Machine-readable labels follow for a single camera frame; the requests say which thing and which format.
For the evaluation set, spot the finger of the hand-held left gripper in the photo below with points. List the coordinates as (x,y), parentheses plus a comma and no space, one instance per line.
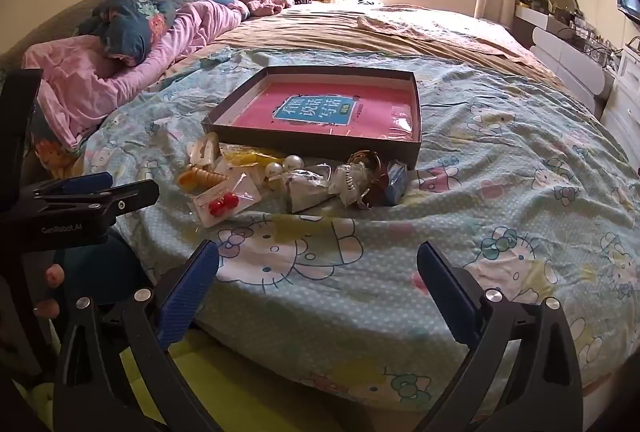
(85,183)
(140,193)

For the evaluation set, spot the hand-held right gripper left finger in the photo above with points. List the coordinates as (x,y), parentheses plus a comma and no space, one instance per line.
(185,297)

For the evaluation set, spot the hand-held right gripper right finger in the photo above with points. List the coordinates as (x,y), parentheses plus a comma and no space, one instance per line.
(450,294)

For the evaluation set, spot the orange hair claw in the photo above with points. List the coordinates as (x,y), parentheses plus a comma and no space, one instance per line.
(197,177)

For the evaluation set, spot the clear hair claw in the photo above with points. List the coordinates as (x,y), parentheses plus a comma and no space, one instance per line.
(350,179)

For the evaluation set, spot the dark shallow cardboard box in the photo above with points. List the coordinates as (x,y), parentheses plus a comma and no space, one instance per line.
(310,146)

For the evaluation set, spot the person's left hand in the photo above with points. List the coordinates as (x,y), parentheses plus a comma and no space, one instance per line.
(52,276)

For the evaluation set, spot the orange floral cloth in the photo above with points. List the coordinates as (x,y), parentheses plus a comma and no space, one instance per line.
(50,152)

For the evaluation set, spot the dark teal cloth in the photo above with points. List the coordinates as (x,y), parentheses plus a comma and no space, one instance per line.
(110,262)

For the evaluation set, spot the yellow green floor mat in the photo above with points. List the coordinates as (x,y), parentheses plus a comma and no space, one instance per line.
(215,362)

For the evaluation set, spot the cream hair clip packet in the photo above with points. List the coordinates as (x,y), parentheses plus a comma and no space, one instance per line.
(204,147)

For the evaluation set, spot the cartoon cat print blanket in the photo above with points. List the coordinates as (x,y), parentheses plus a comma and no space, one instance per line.
(450,212)

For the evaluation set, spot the red earrings packet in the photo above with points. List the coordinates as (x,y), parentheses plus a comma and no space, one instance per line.
(225,204)

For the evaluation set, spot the pink quilt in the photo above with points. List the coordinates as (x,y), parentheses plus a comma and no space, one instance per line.
(100,82)

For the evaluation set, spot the small blue box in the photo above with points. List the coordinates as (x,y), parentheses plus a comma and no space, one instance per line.
(397,179)

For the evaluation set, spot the pearl earrings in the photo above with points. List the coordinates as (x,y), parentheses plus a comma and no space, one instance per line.
(273,170)

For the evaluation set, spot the blue floral pillow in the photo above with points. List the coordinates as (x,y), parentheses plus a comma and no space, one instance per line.
(130,27)

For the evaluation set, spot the white card packet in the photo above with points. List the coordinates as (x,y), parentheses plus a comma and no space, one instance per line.
(307,189)

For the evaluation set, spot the pink book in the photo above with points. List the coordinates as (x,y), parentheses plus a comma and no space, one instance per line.
(380,112)

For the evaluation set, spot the pink fuzzy garment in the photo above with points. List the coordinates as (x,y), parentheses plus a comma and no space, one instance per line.
(270,5)

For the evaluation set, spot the white drawer dresser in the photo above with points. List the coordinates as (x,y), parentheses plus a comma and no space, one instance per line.
(625,112)

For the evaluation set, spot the tan bedsheet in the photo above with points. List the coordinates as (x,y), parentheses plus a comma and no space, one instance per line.
(350,42)

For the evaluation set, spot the white vanity desk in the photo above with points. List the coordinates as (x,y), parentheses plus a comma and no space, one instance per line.
(565,57)

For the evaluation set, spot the light pink cloth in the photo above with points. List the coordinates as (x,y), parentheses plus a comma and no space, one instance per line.
(400,25)

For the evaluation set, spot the assorted cosmetics clutter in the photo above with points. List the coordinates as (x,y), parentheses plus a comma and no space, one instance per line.
(575,27)

